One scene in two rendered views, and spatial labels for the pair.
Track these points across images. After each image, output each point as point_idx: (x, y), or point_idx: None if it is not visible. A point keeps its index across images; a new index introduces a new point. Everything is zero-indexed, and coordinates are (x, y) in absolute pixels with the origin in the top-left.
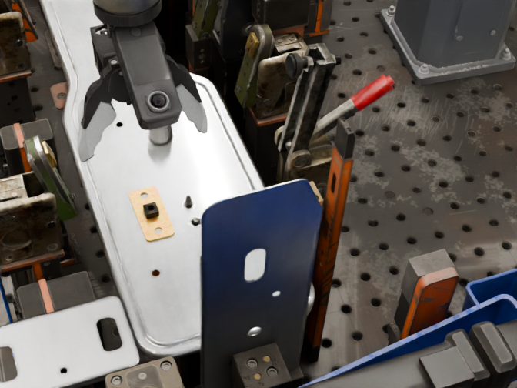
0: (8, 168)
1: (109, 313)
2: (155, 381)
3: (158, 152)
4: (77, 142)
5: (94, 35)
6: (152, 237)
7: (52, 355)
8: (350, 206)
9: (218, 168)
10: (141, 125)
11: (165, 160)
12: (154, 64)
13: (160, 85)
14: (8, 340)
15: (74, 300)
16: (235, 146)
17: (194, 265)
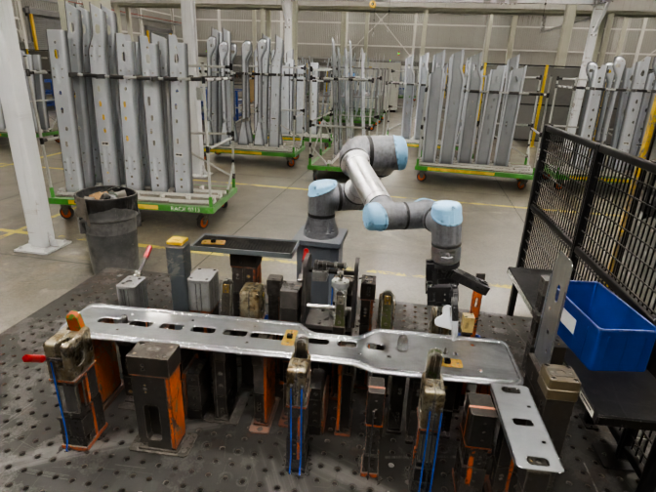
0: (382, 406)
1: (500, 387)
2: (554, 369)
3: (411, 351)
4: (392, 370)
5: (433, 287)
6: (461, 365)
7: (519, 407)
8: None
9: (428, 341)
10: (486, 293)
11: (417, 351)
12: (469, 274)
13: (476, 278)
14: (510, 418)
15: (483, 399)
16: (418, 334)
17: (478, 360)
